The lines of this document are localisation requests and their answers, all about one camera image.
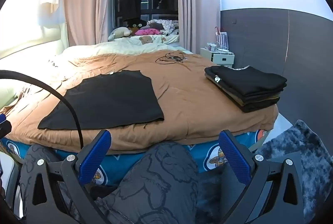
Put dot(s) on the white power strip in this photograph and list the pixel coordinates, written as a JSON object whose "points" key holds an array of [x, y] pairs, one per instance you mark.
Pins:
{"points": [[225, 50]]}

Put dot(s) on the cream nightstand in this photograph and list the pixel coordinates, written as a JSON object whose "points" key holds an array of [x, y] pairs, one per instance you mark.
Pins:
{"points": [[221, 59]]}

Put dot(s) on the black t-shirt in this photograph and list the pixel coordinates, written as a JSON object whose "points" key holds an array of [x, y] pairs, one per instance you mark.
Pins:
{"points": [[109, 99]]}

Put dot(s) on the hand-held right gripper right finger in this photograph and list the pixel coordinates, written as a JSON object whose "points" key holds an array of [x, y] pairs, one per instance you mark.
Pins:
{"points": [[234, 156]]}

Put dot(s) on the cream plush toy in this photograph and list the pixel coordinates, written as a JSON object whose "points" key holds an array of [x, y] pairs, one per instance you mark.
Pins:
{"points": [[119, 32]]}

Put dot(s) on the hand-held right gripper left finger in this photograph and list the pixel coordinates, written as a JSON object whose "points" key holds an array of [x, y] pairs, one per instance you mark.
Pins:
{"points": [[95, 156]]}

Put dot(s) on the dark plush toy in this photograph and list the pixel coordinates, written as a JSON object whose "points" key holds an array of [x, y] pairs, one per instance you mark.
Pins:
{"points": [[135, 25]]}

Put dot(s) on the pink curtain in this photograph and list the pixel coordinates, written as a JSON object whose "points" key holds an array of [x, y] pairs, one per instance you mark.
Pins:
{"points": [[85, 0], [192, 0]]}

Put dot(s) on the small clear container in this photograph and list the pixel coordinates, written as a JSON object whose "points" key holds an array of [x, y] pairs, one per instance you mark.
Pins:
{"points": [[212, 47]]}

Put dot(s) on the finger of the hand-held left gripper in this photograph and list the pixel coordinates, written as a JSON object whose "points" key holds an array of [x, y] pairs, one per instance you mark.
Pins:
{"points": [[4, 128]]}

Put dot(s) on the floral cloth pile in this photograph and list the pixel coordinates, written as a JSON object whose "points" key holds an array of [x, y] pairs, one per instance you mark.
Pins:
{"points": [[166, 25]]}

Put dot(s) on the pink cloth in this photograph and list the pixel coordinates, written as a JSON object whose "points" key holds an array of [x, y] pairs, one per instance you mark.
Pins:
{"points": [[148, 32]]}

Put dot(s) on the cream duvet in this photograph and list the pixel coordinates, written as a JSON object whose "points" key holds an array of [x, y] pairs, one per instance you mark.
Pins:
{"points": [[117, 48]]}

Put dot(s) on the grey fluffy rug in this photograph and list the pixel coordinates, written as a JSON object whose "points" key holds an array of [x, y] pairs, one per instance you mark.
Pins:
{"points": [[307, 156]]}

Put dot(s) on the brown duvet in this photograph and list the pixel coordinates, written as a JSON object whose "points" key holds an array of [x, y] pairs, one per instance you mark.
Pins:
{"points": [[182, 88]]}

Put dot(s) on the person's grey printed pants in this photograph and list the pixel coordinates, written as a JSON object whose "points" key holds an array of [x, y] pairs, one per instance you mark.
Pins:
{"points": [[156, 174]]}

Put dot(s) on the stack of clothes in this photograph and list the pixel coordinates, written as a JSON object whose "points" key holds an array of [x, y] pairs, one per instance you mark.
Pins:
{"points": [[247, 83]]}

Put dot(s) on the striped tote bag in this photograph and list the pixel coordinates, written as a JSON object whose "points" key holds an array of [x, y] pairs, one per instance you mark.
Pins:
{"points": [[223, 39]]}

